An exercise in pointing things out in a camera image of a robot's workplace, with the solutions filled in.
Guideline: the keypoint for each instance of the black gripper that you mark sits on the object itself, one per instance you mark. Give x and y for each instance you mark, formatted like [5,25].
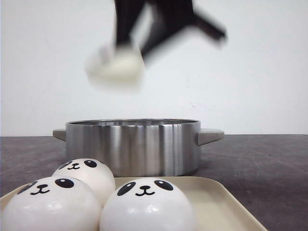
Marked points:
[170,17]

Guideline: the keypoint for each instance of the stainless steel steamer pot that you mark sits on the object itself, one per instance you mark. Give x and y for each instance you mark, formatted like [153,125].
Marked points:
[139,147]

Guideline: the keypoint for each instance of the panda bun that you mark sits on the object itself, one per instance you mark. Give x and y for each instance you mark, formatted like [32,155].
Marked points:
[114,67]
[52,204]
[148,204]
[94,173]

